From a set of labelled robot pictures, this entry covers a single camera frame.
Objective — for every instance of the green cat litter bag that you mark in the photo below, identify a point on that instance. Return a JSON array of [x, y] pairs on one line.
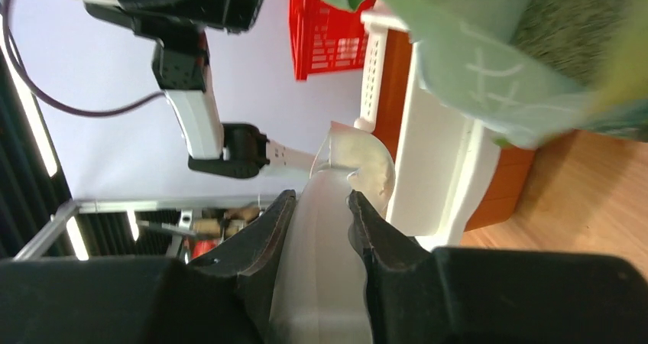
[[532, 70]]

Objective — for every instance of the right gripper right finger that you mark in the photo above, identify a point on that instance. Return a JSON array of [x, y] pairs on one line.
[[480, 295]]

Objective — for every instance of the clear plastic scoop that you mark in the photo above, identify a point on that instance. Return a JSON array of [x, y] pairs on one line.
[[319, 293]]

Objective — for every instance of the red plastic shopping basket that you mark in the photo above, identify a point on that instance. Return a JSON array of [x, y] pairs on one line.
[[324, 39]]

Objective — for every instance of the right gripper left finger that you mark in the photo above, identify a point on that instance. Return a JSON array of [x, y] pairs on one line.
[[223, 296]]

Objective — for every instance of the white orange litter box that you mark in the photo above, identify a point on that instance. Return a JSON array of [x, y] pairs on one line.
[[450, 175]]

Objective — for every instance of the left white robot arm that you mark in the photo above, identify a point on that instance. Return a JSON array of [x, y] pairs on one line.
[[181, 67]]

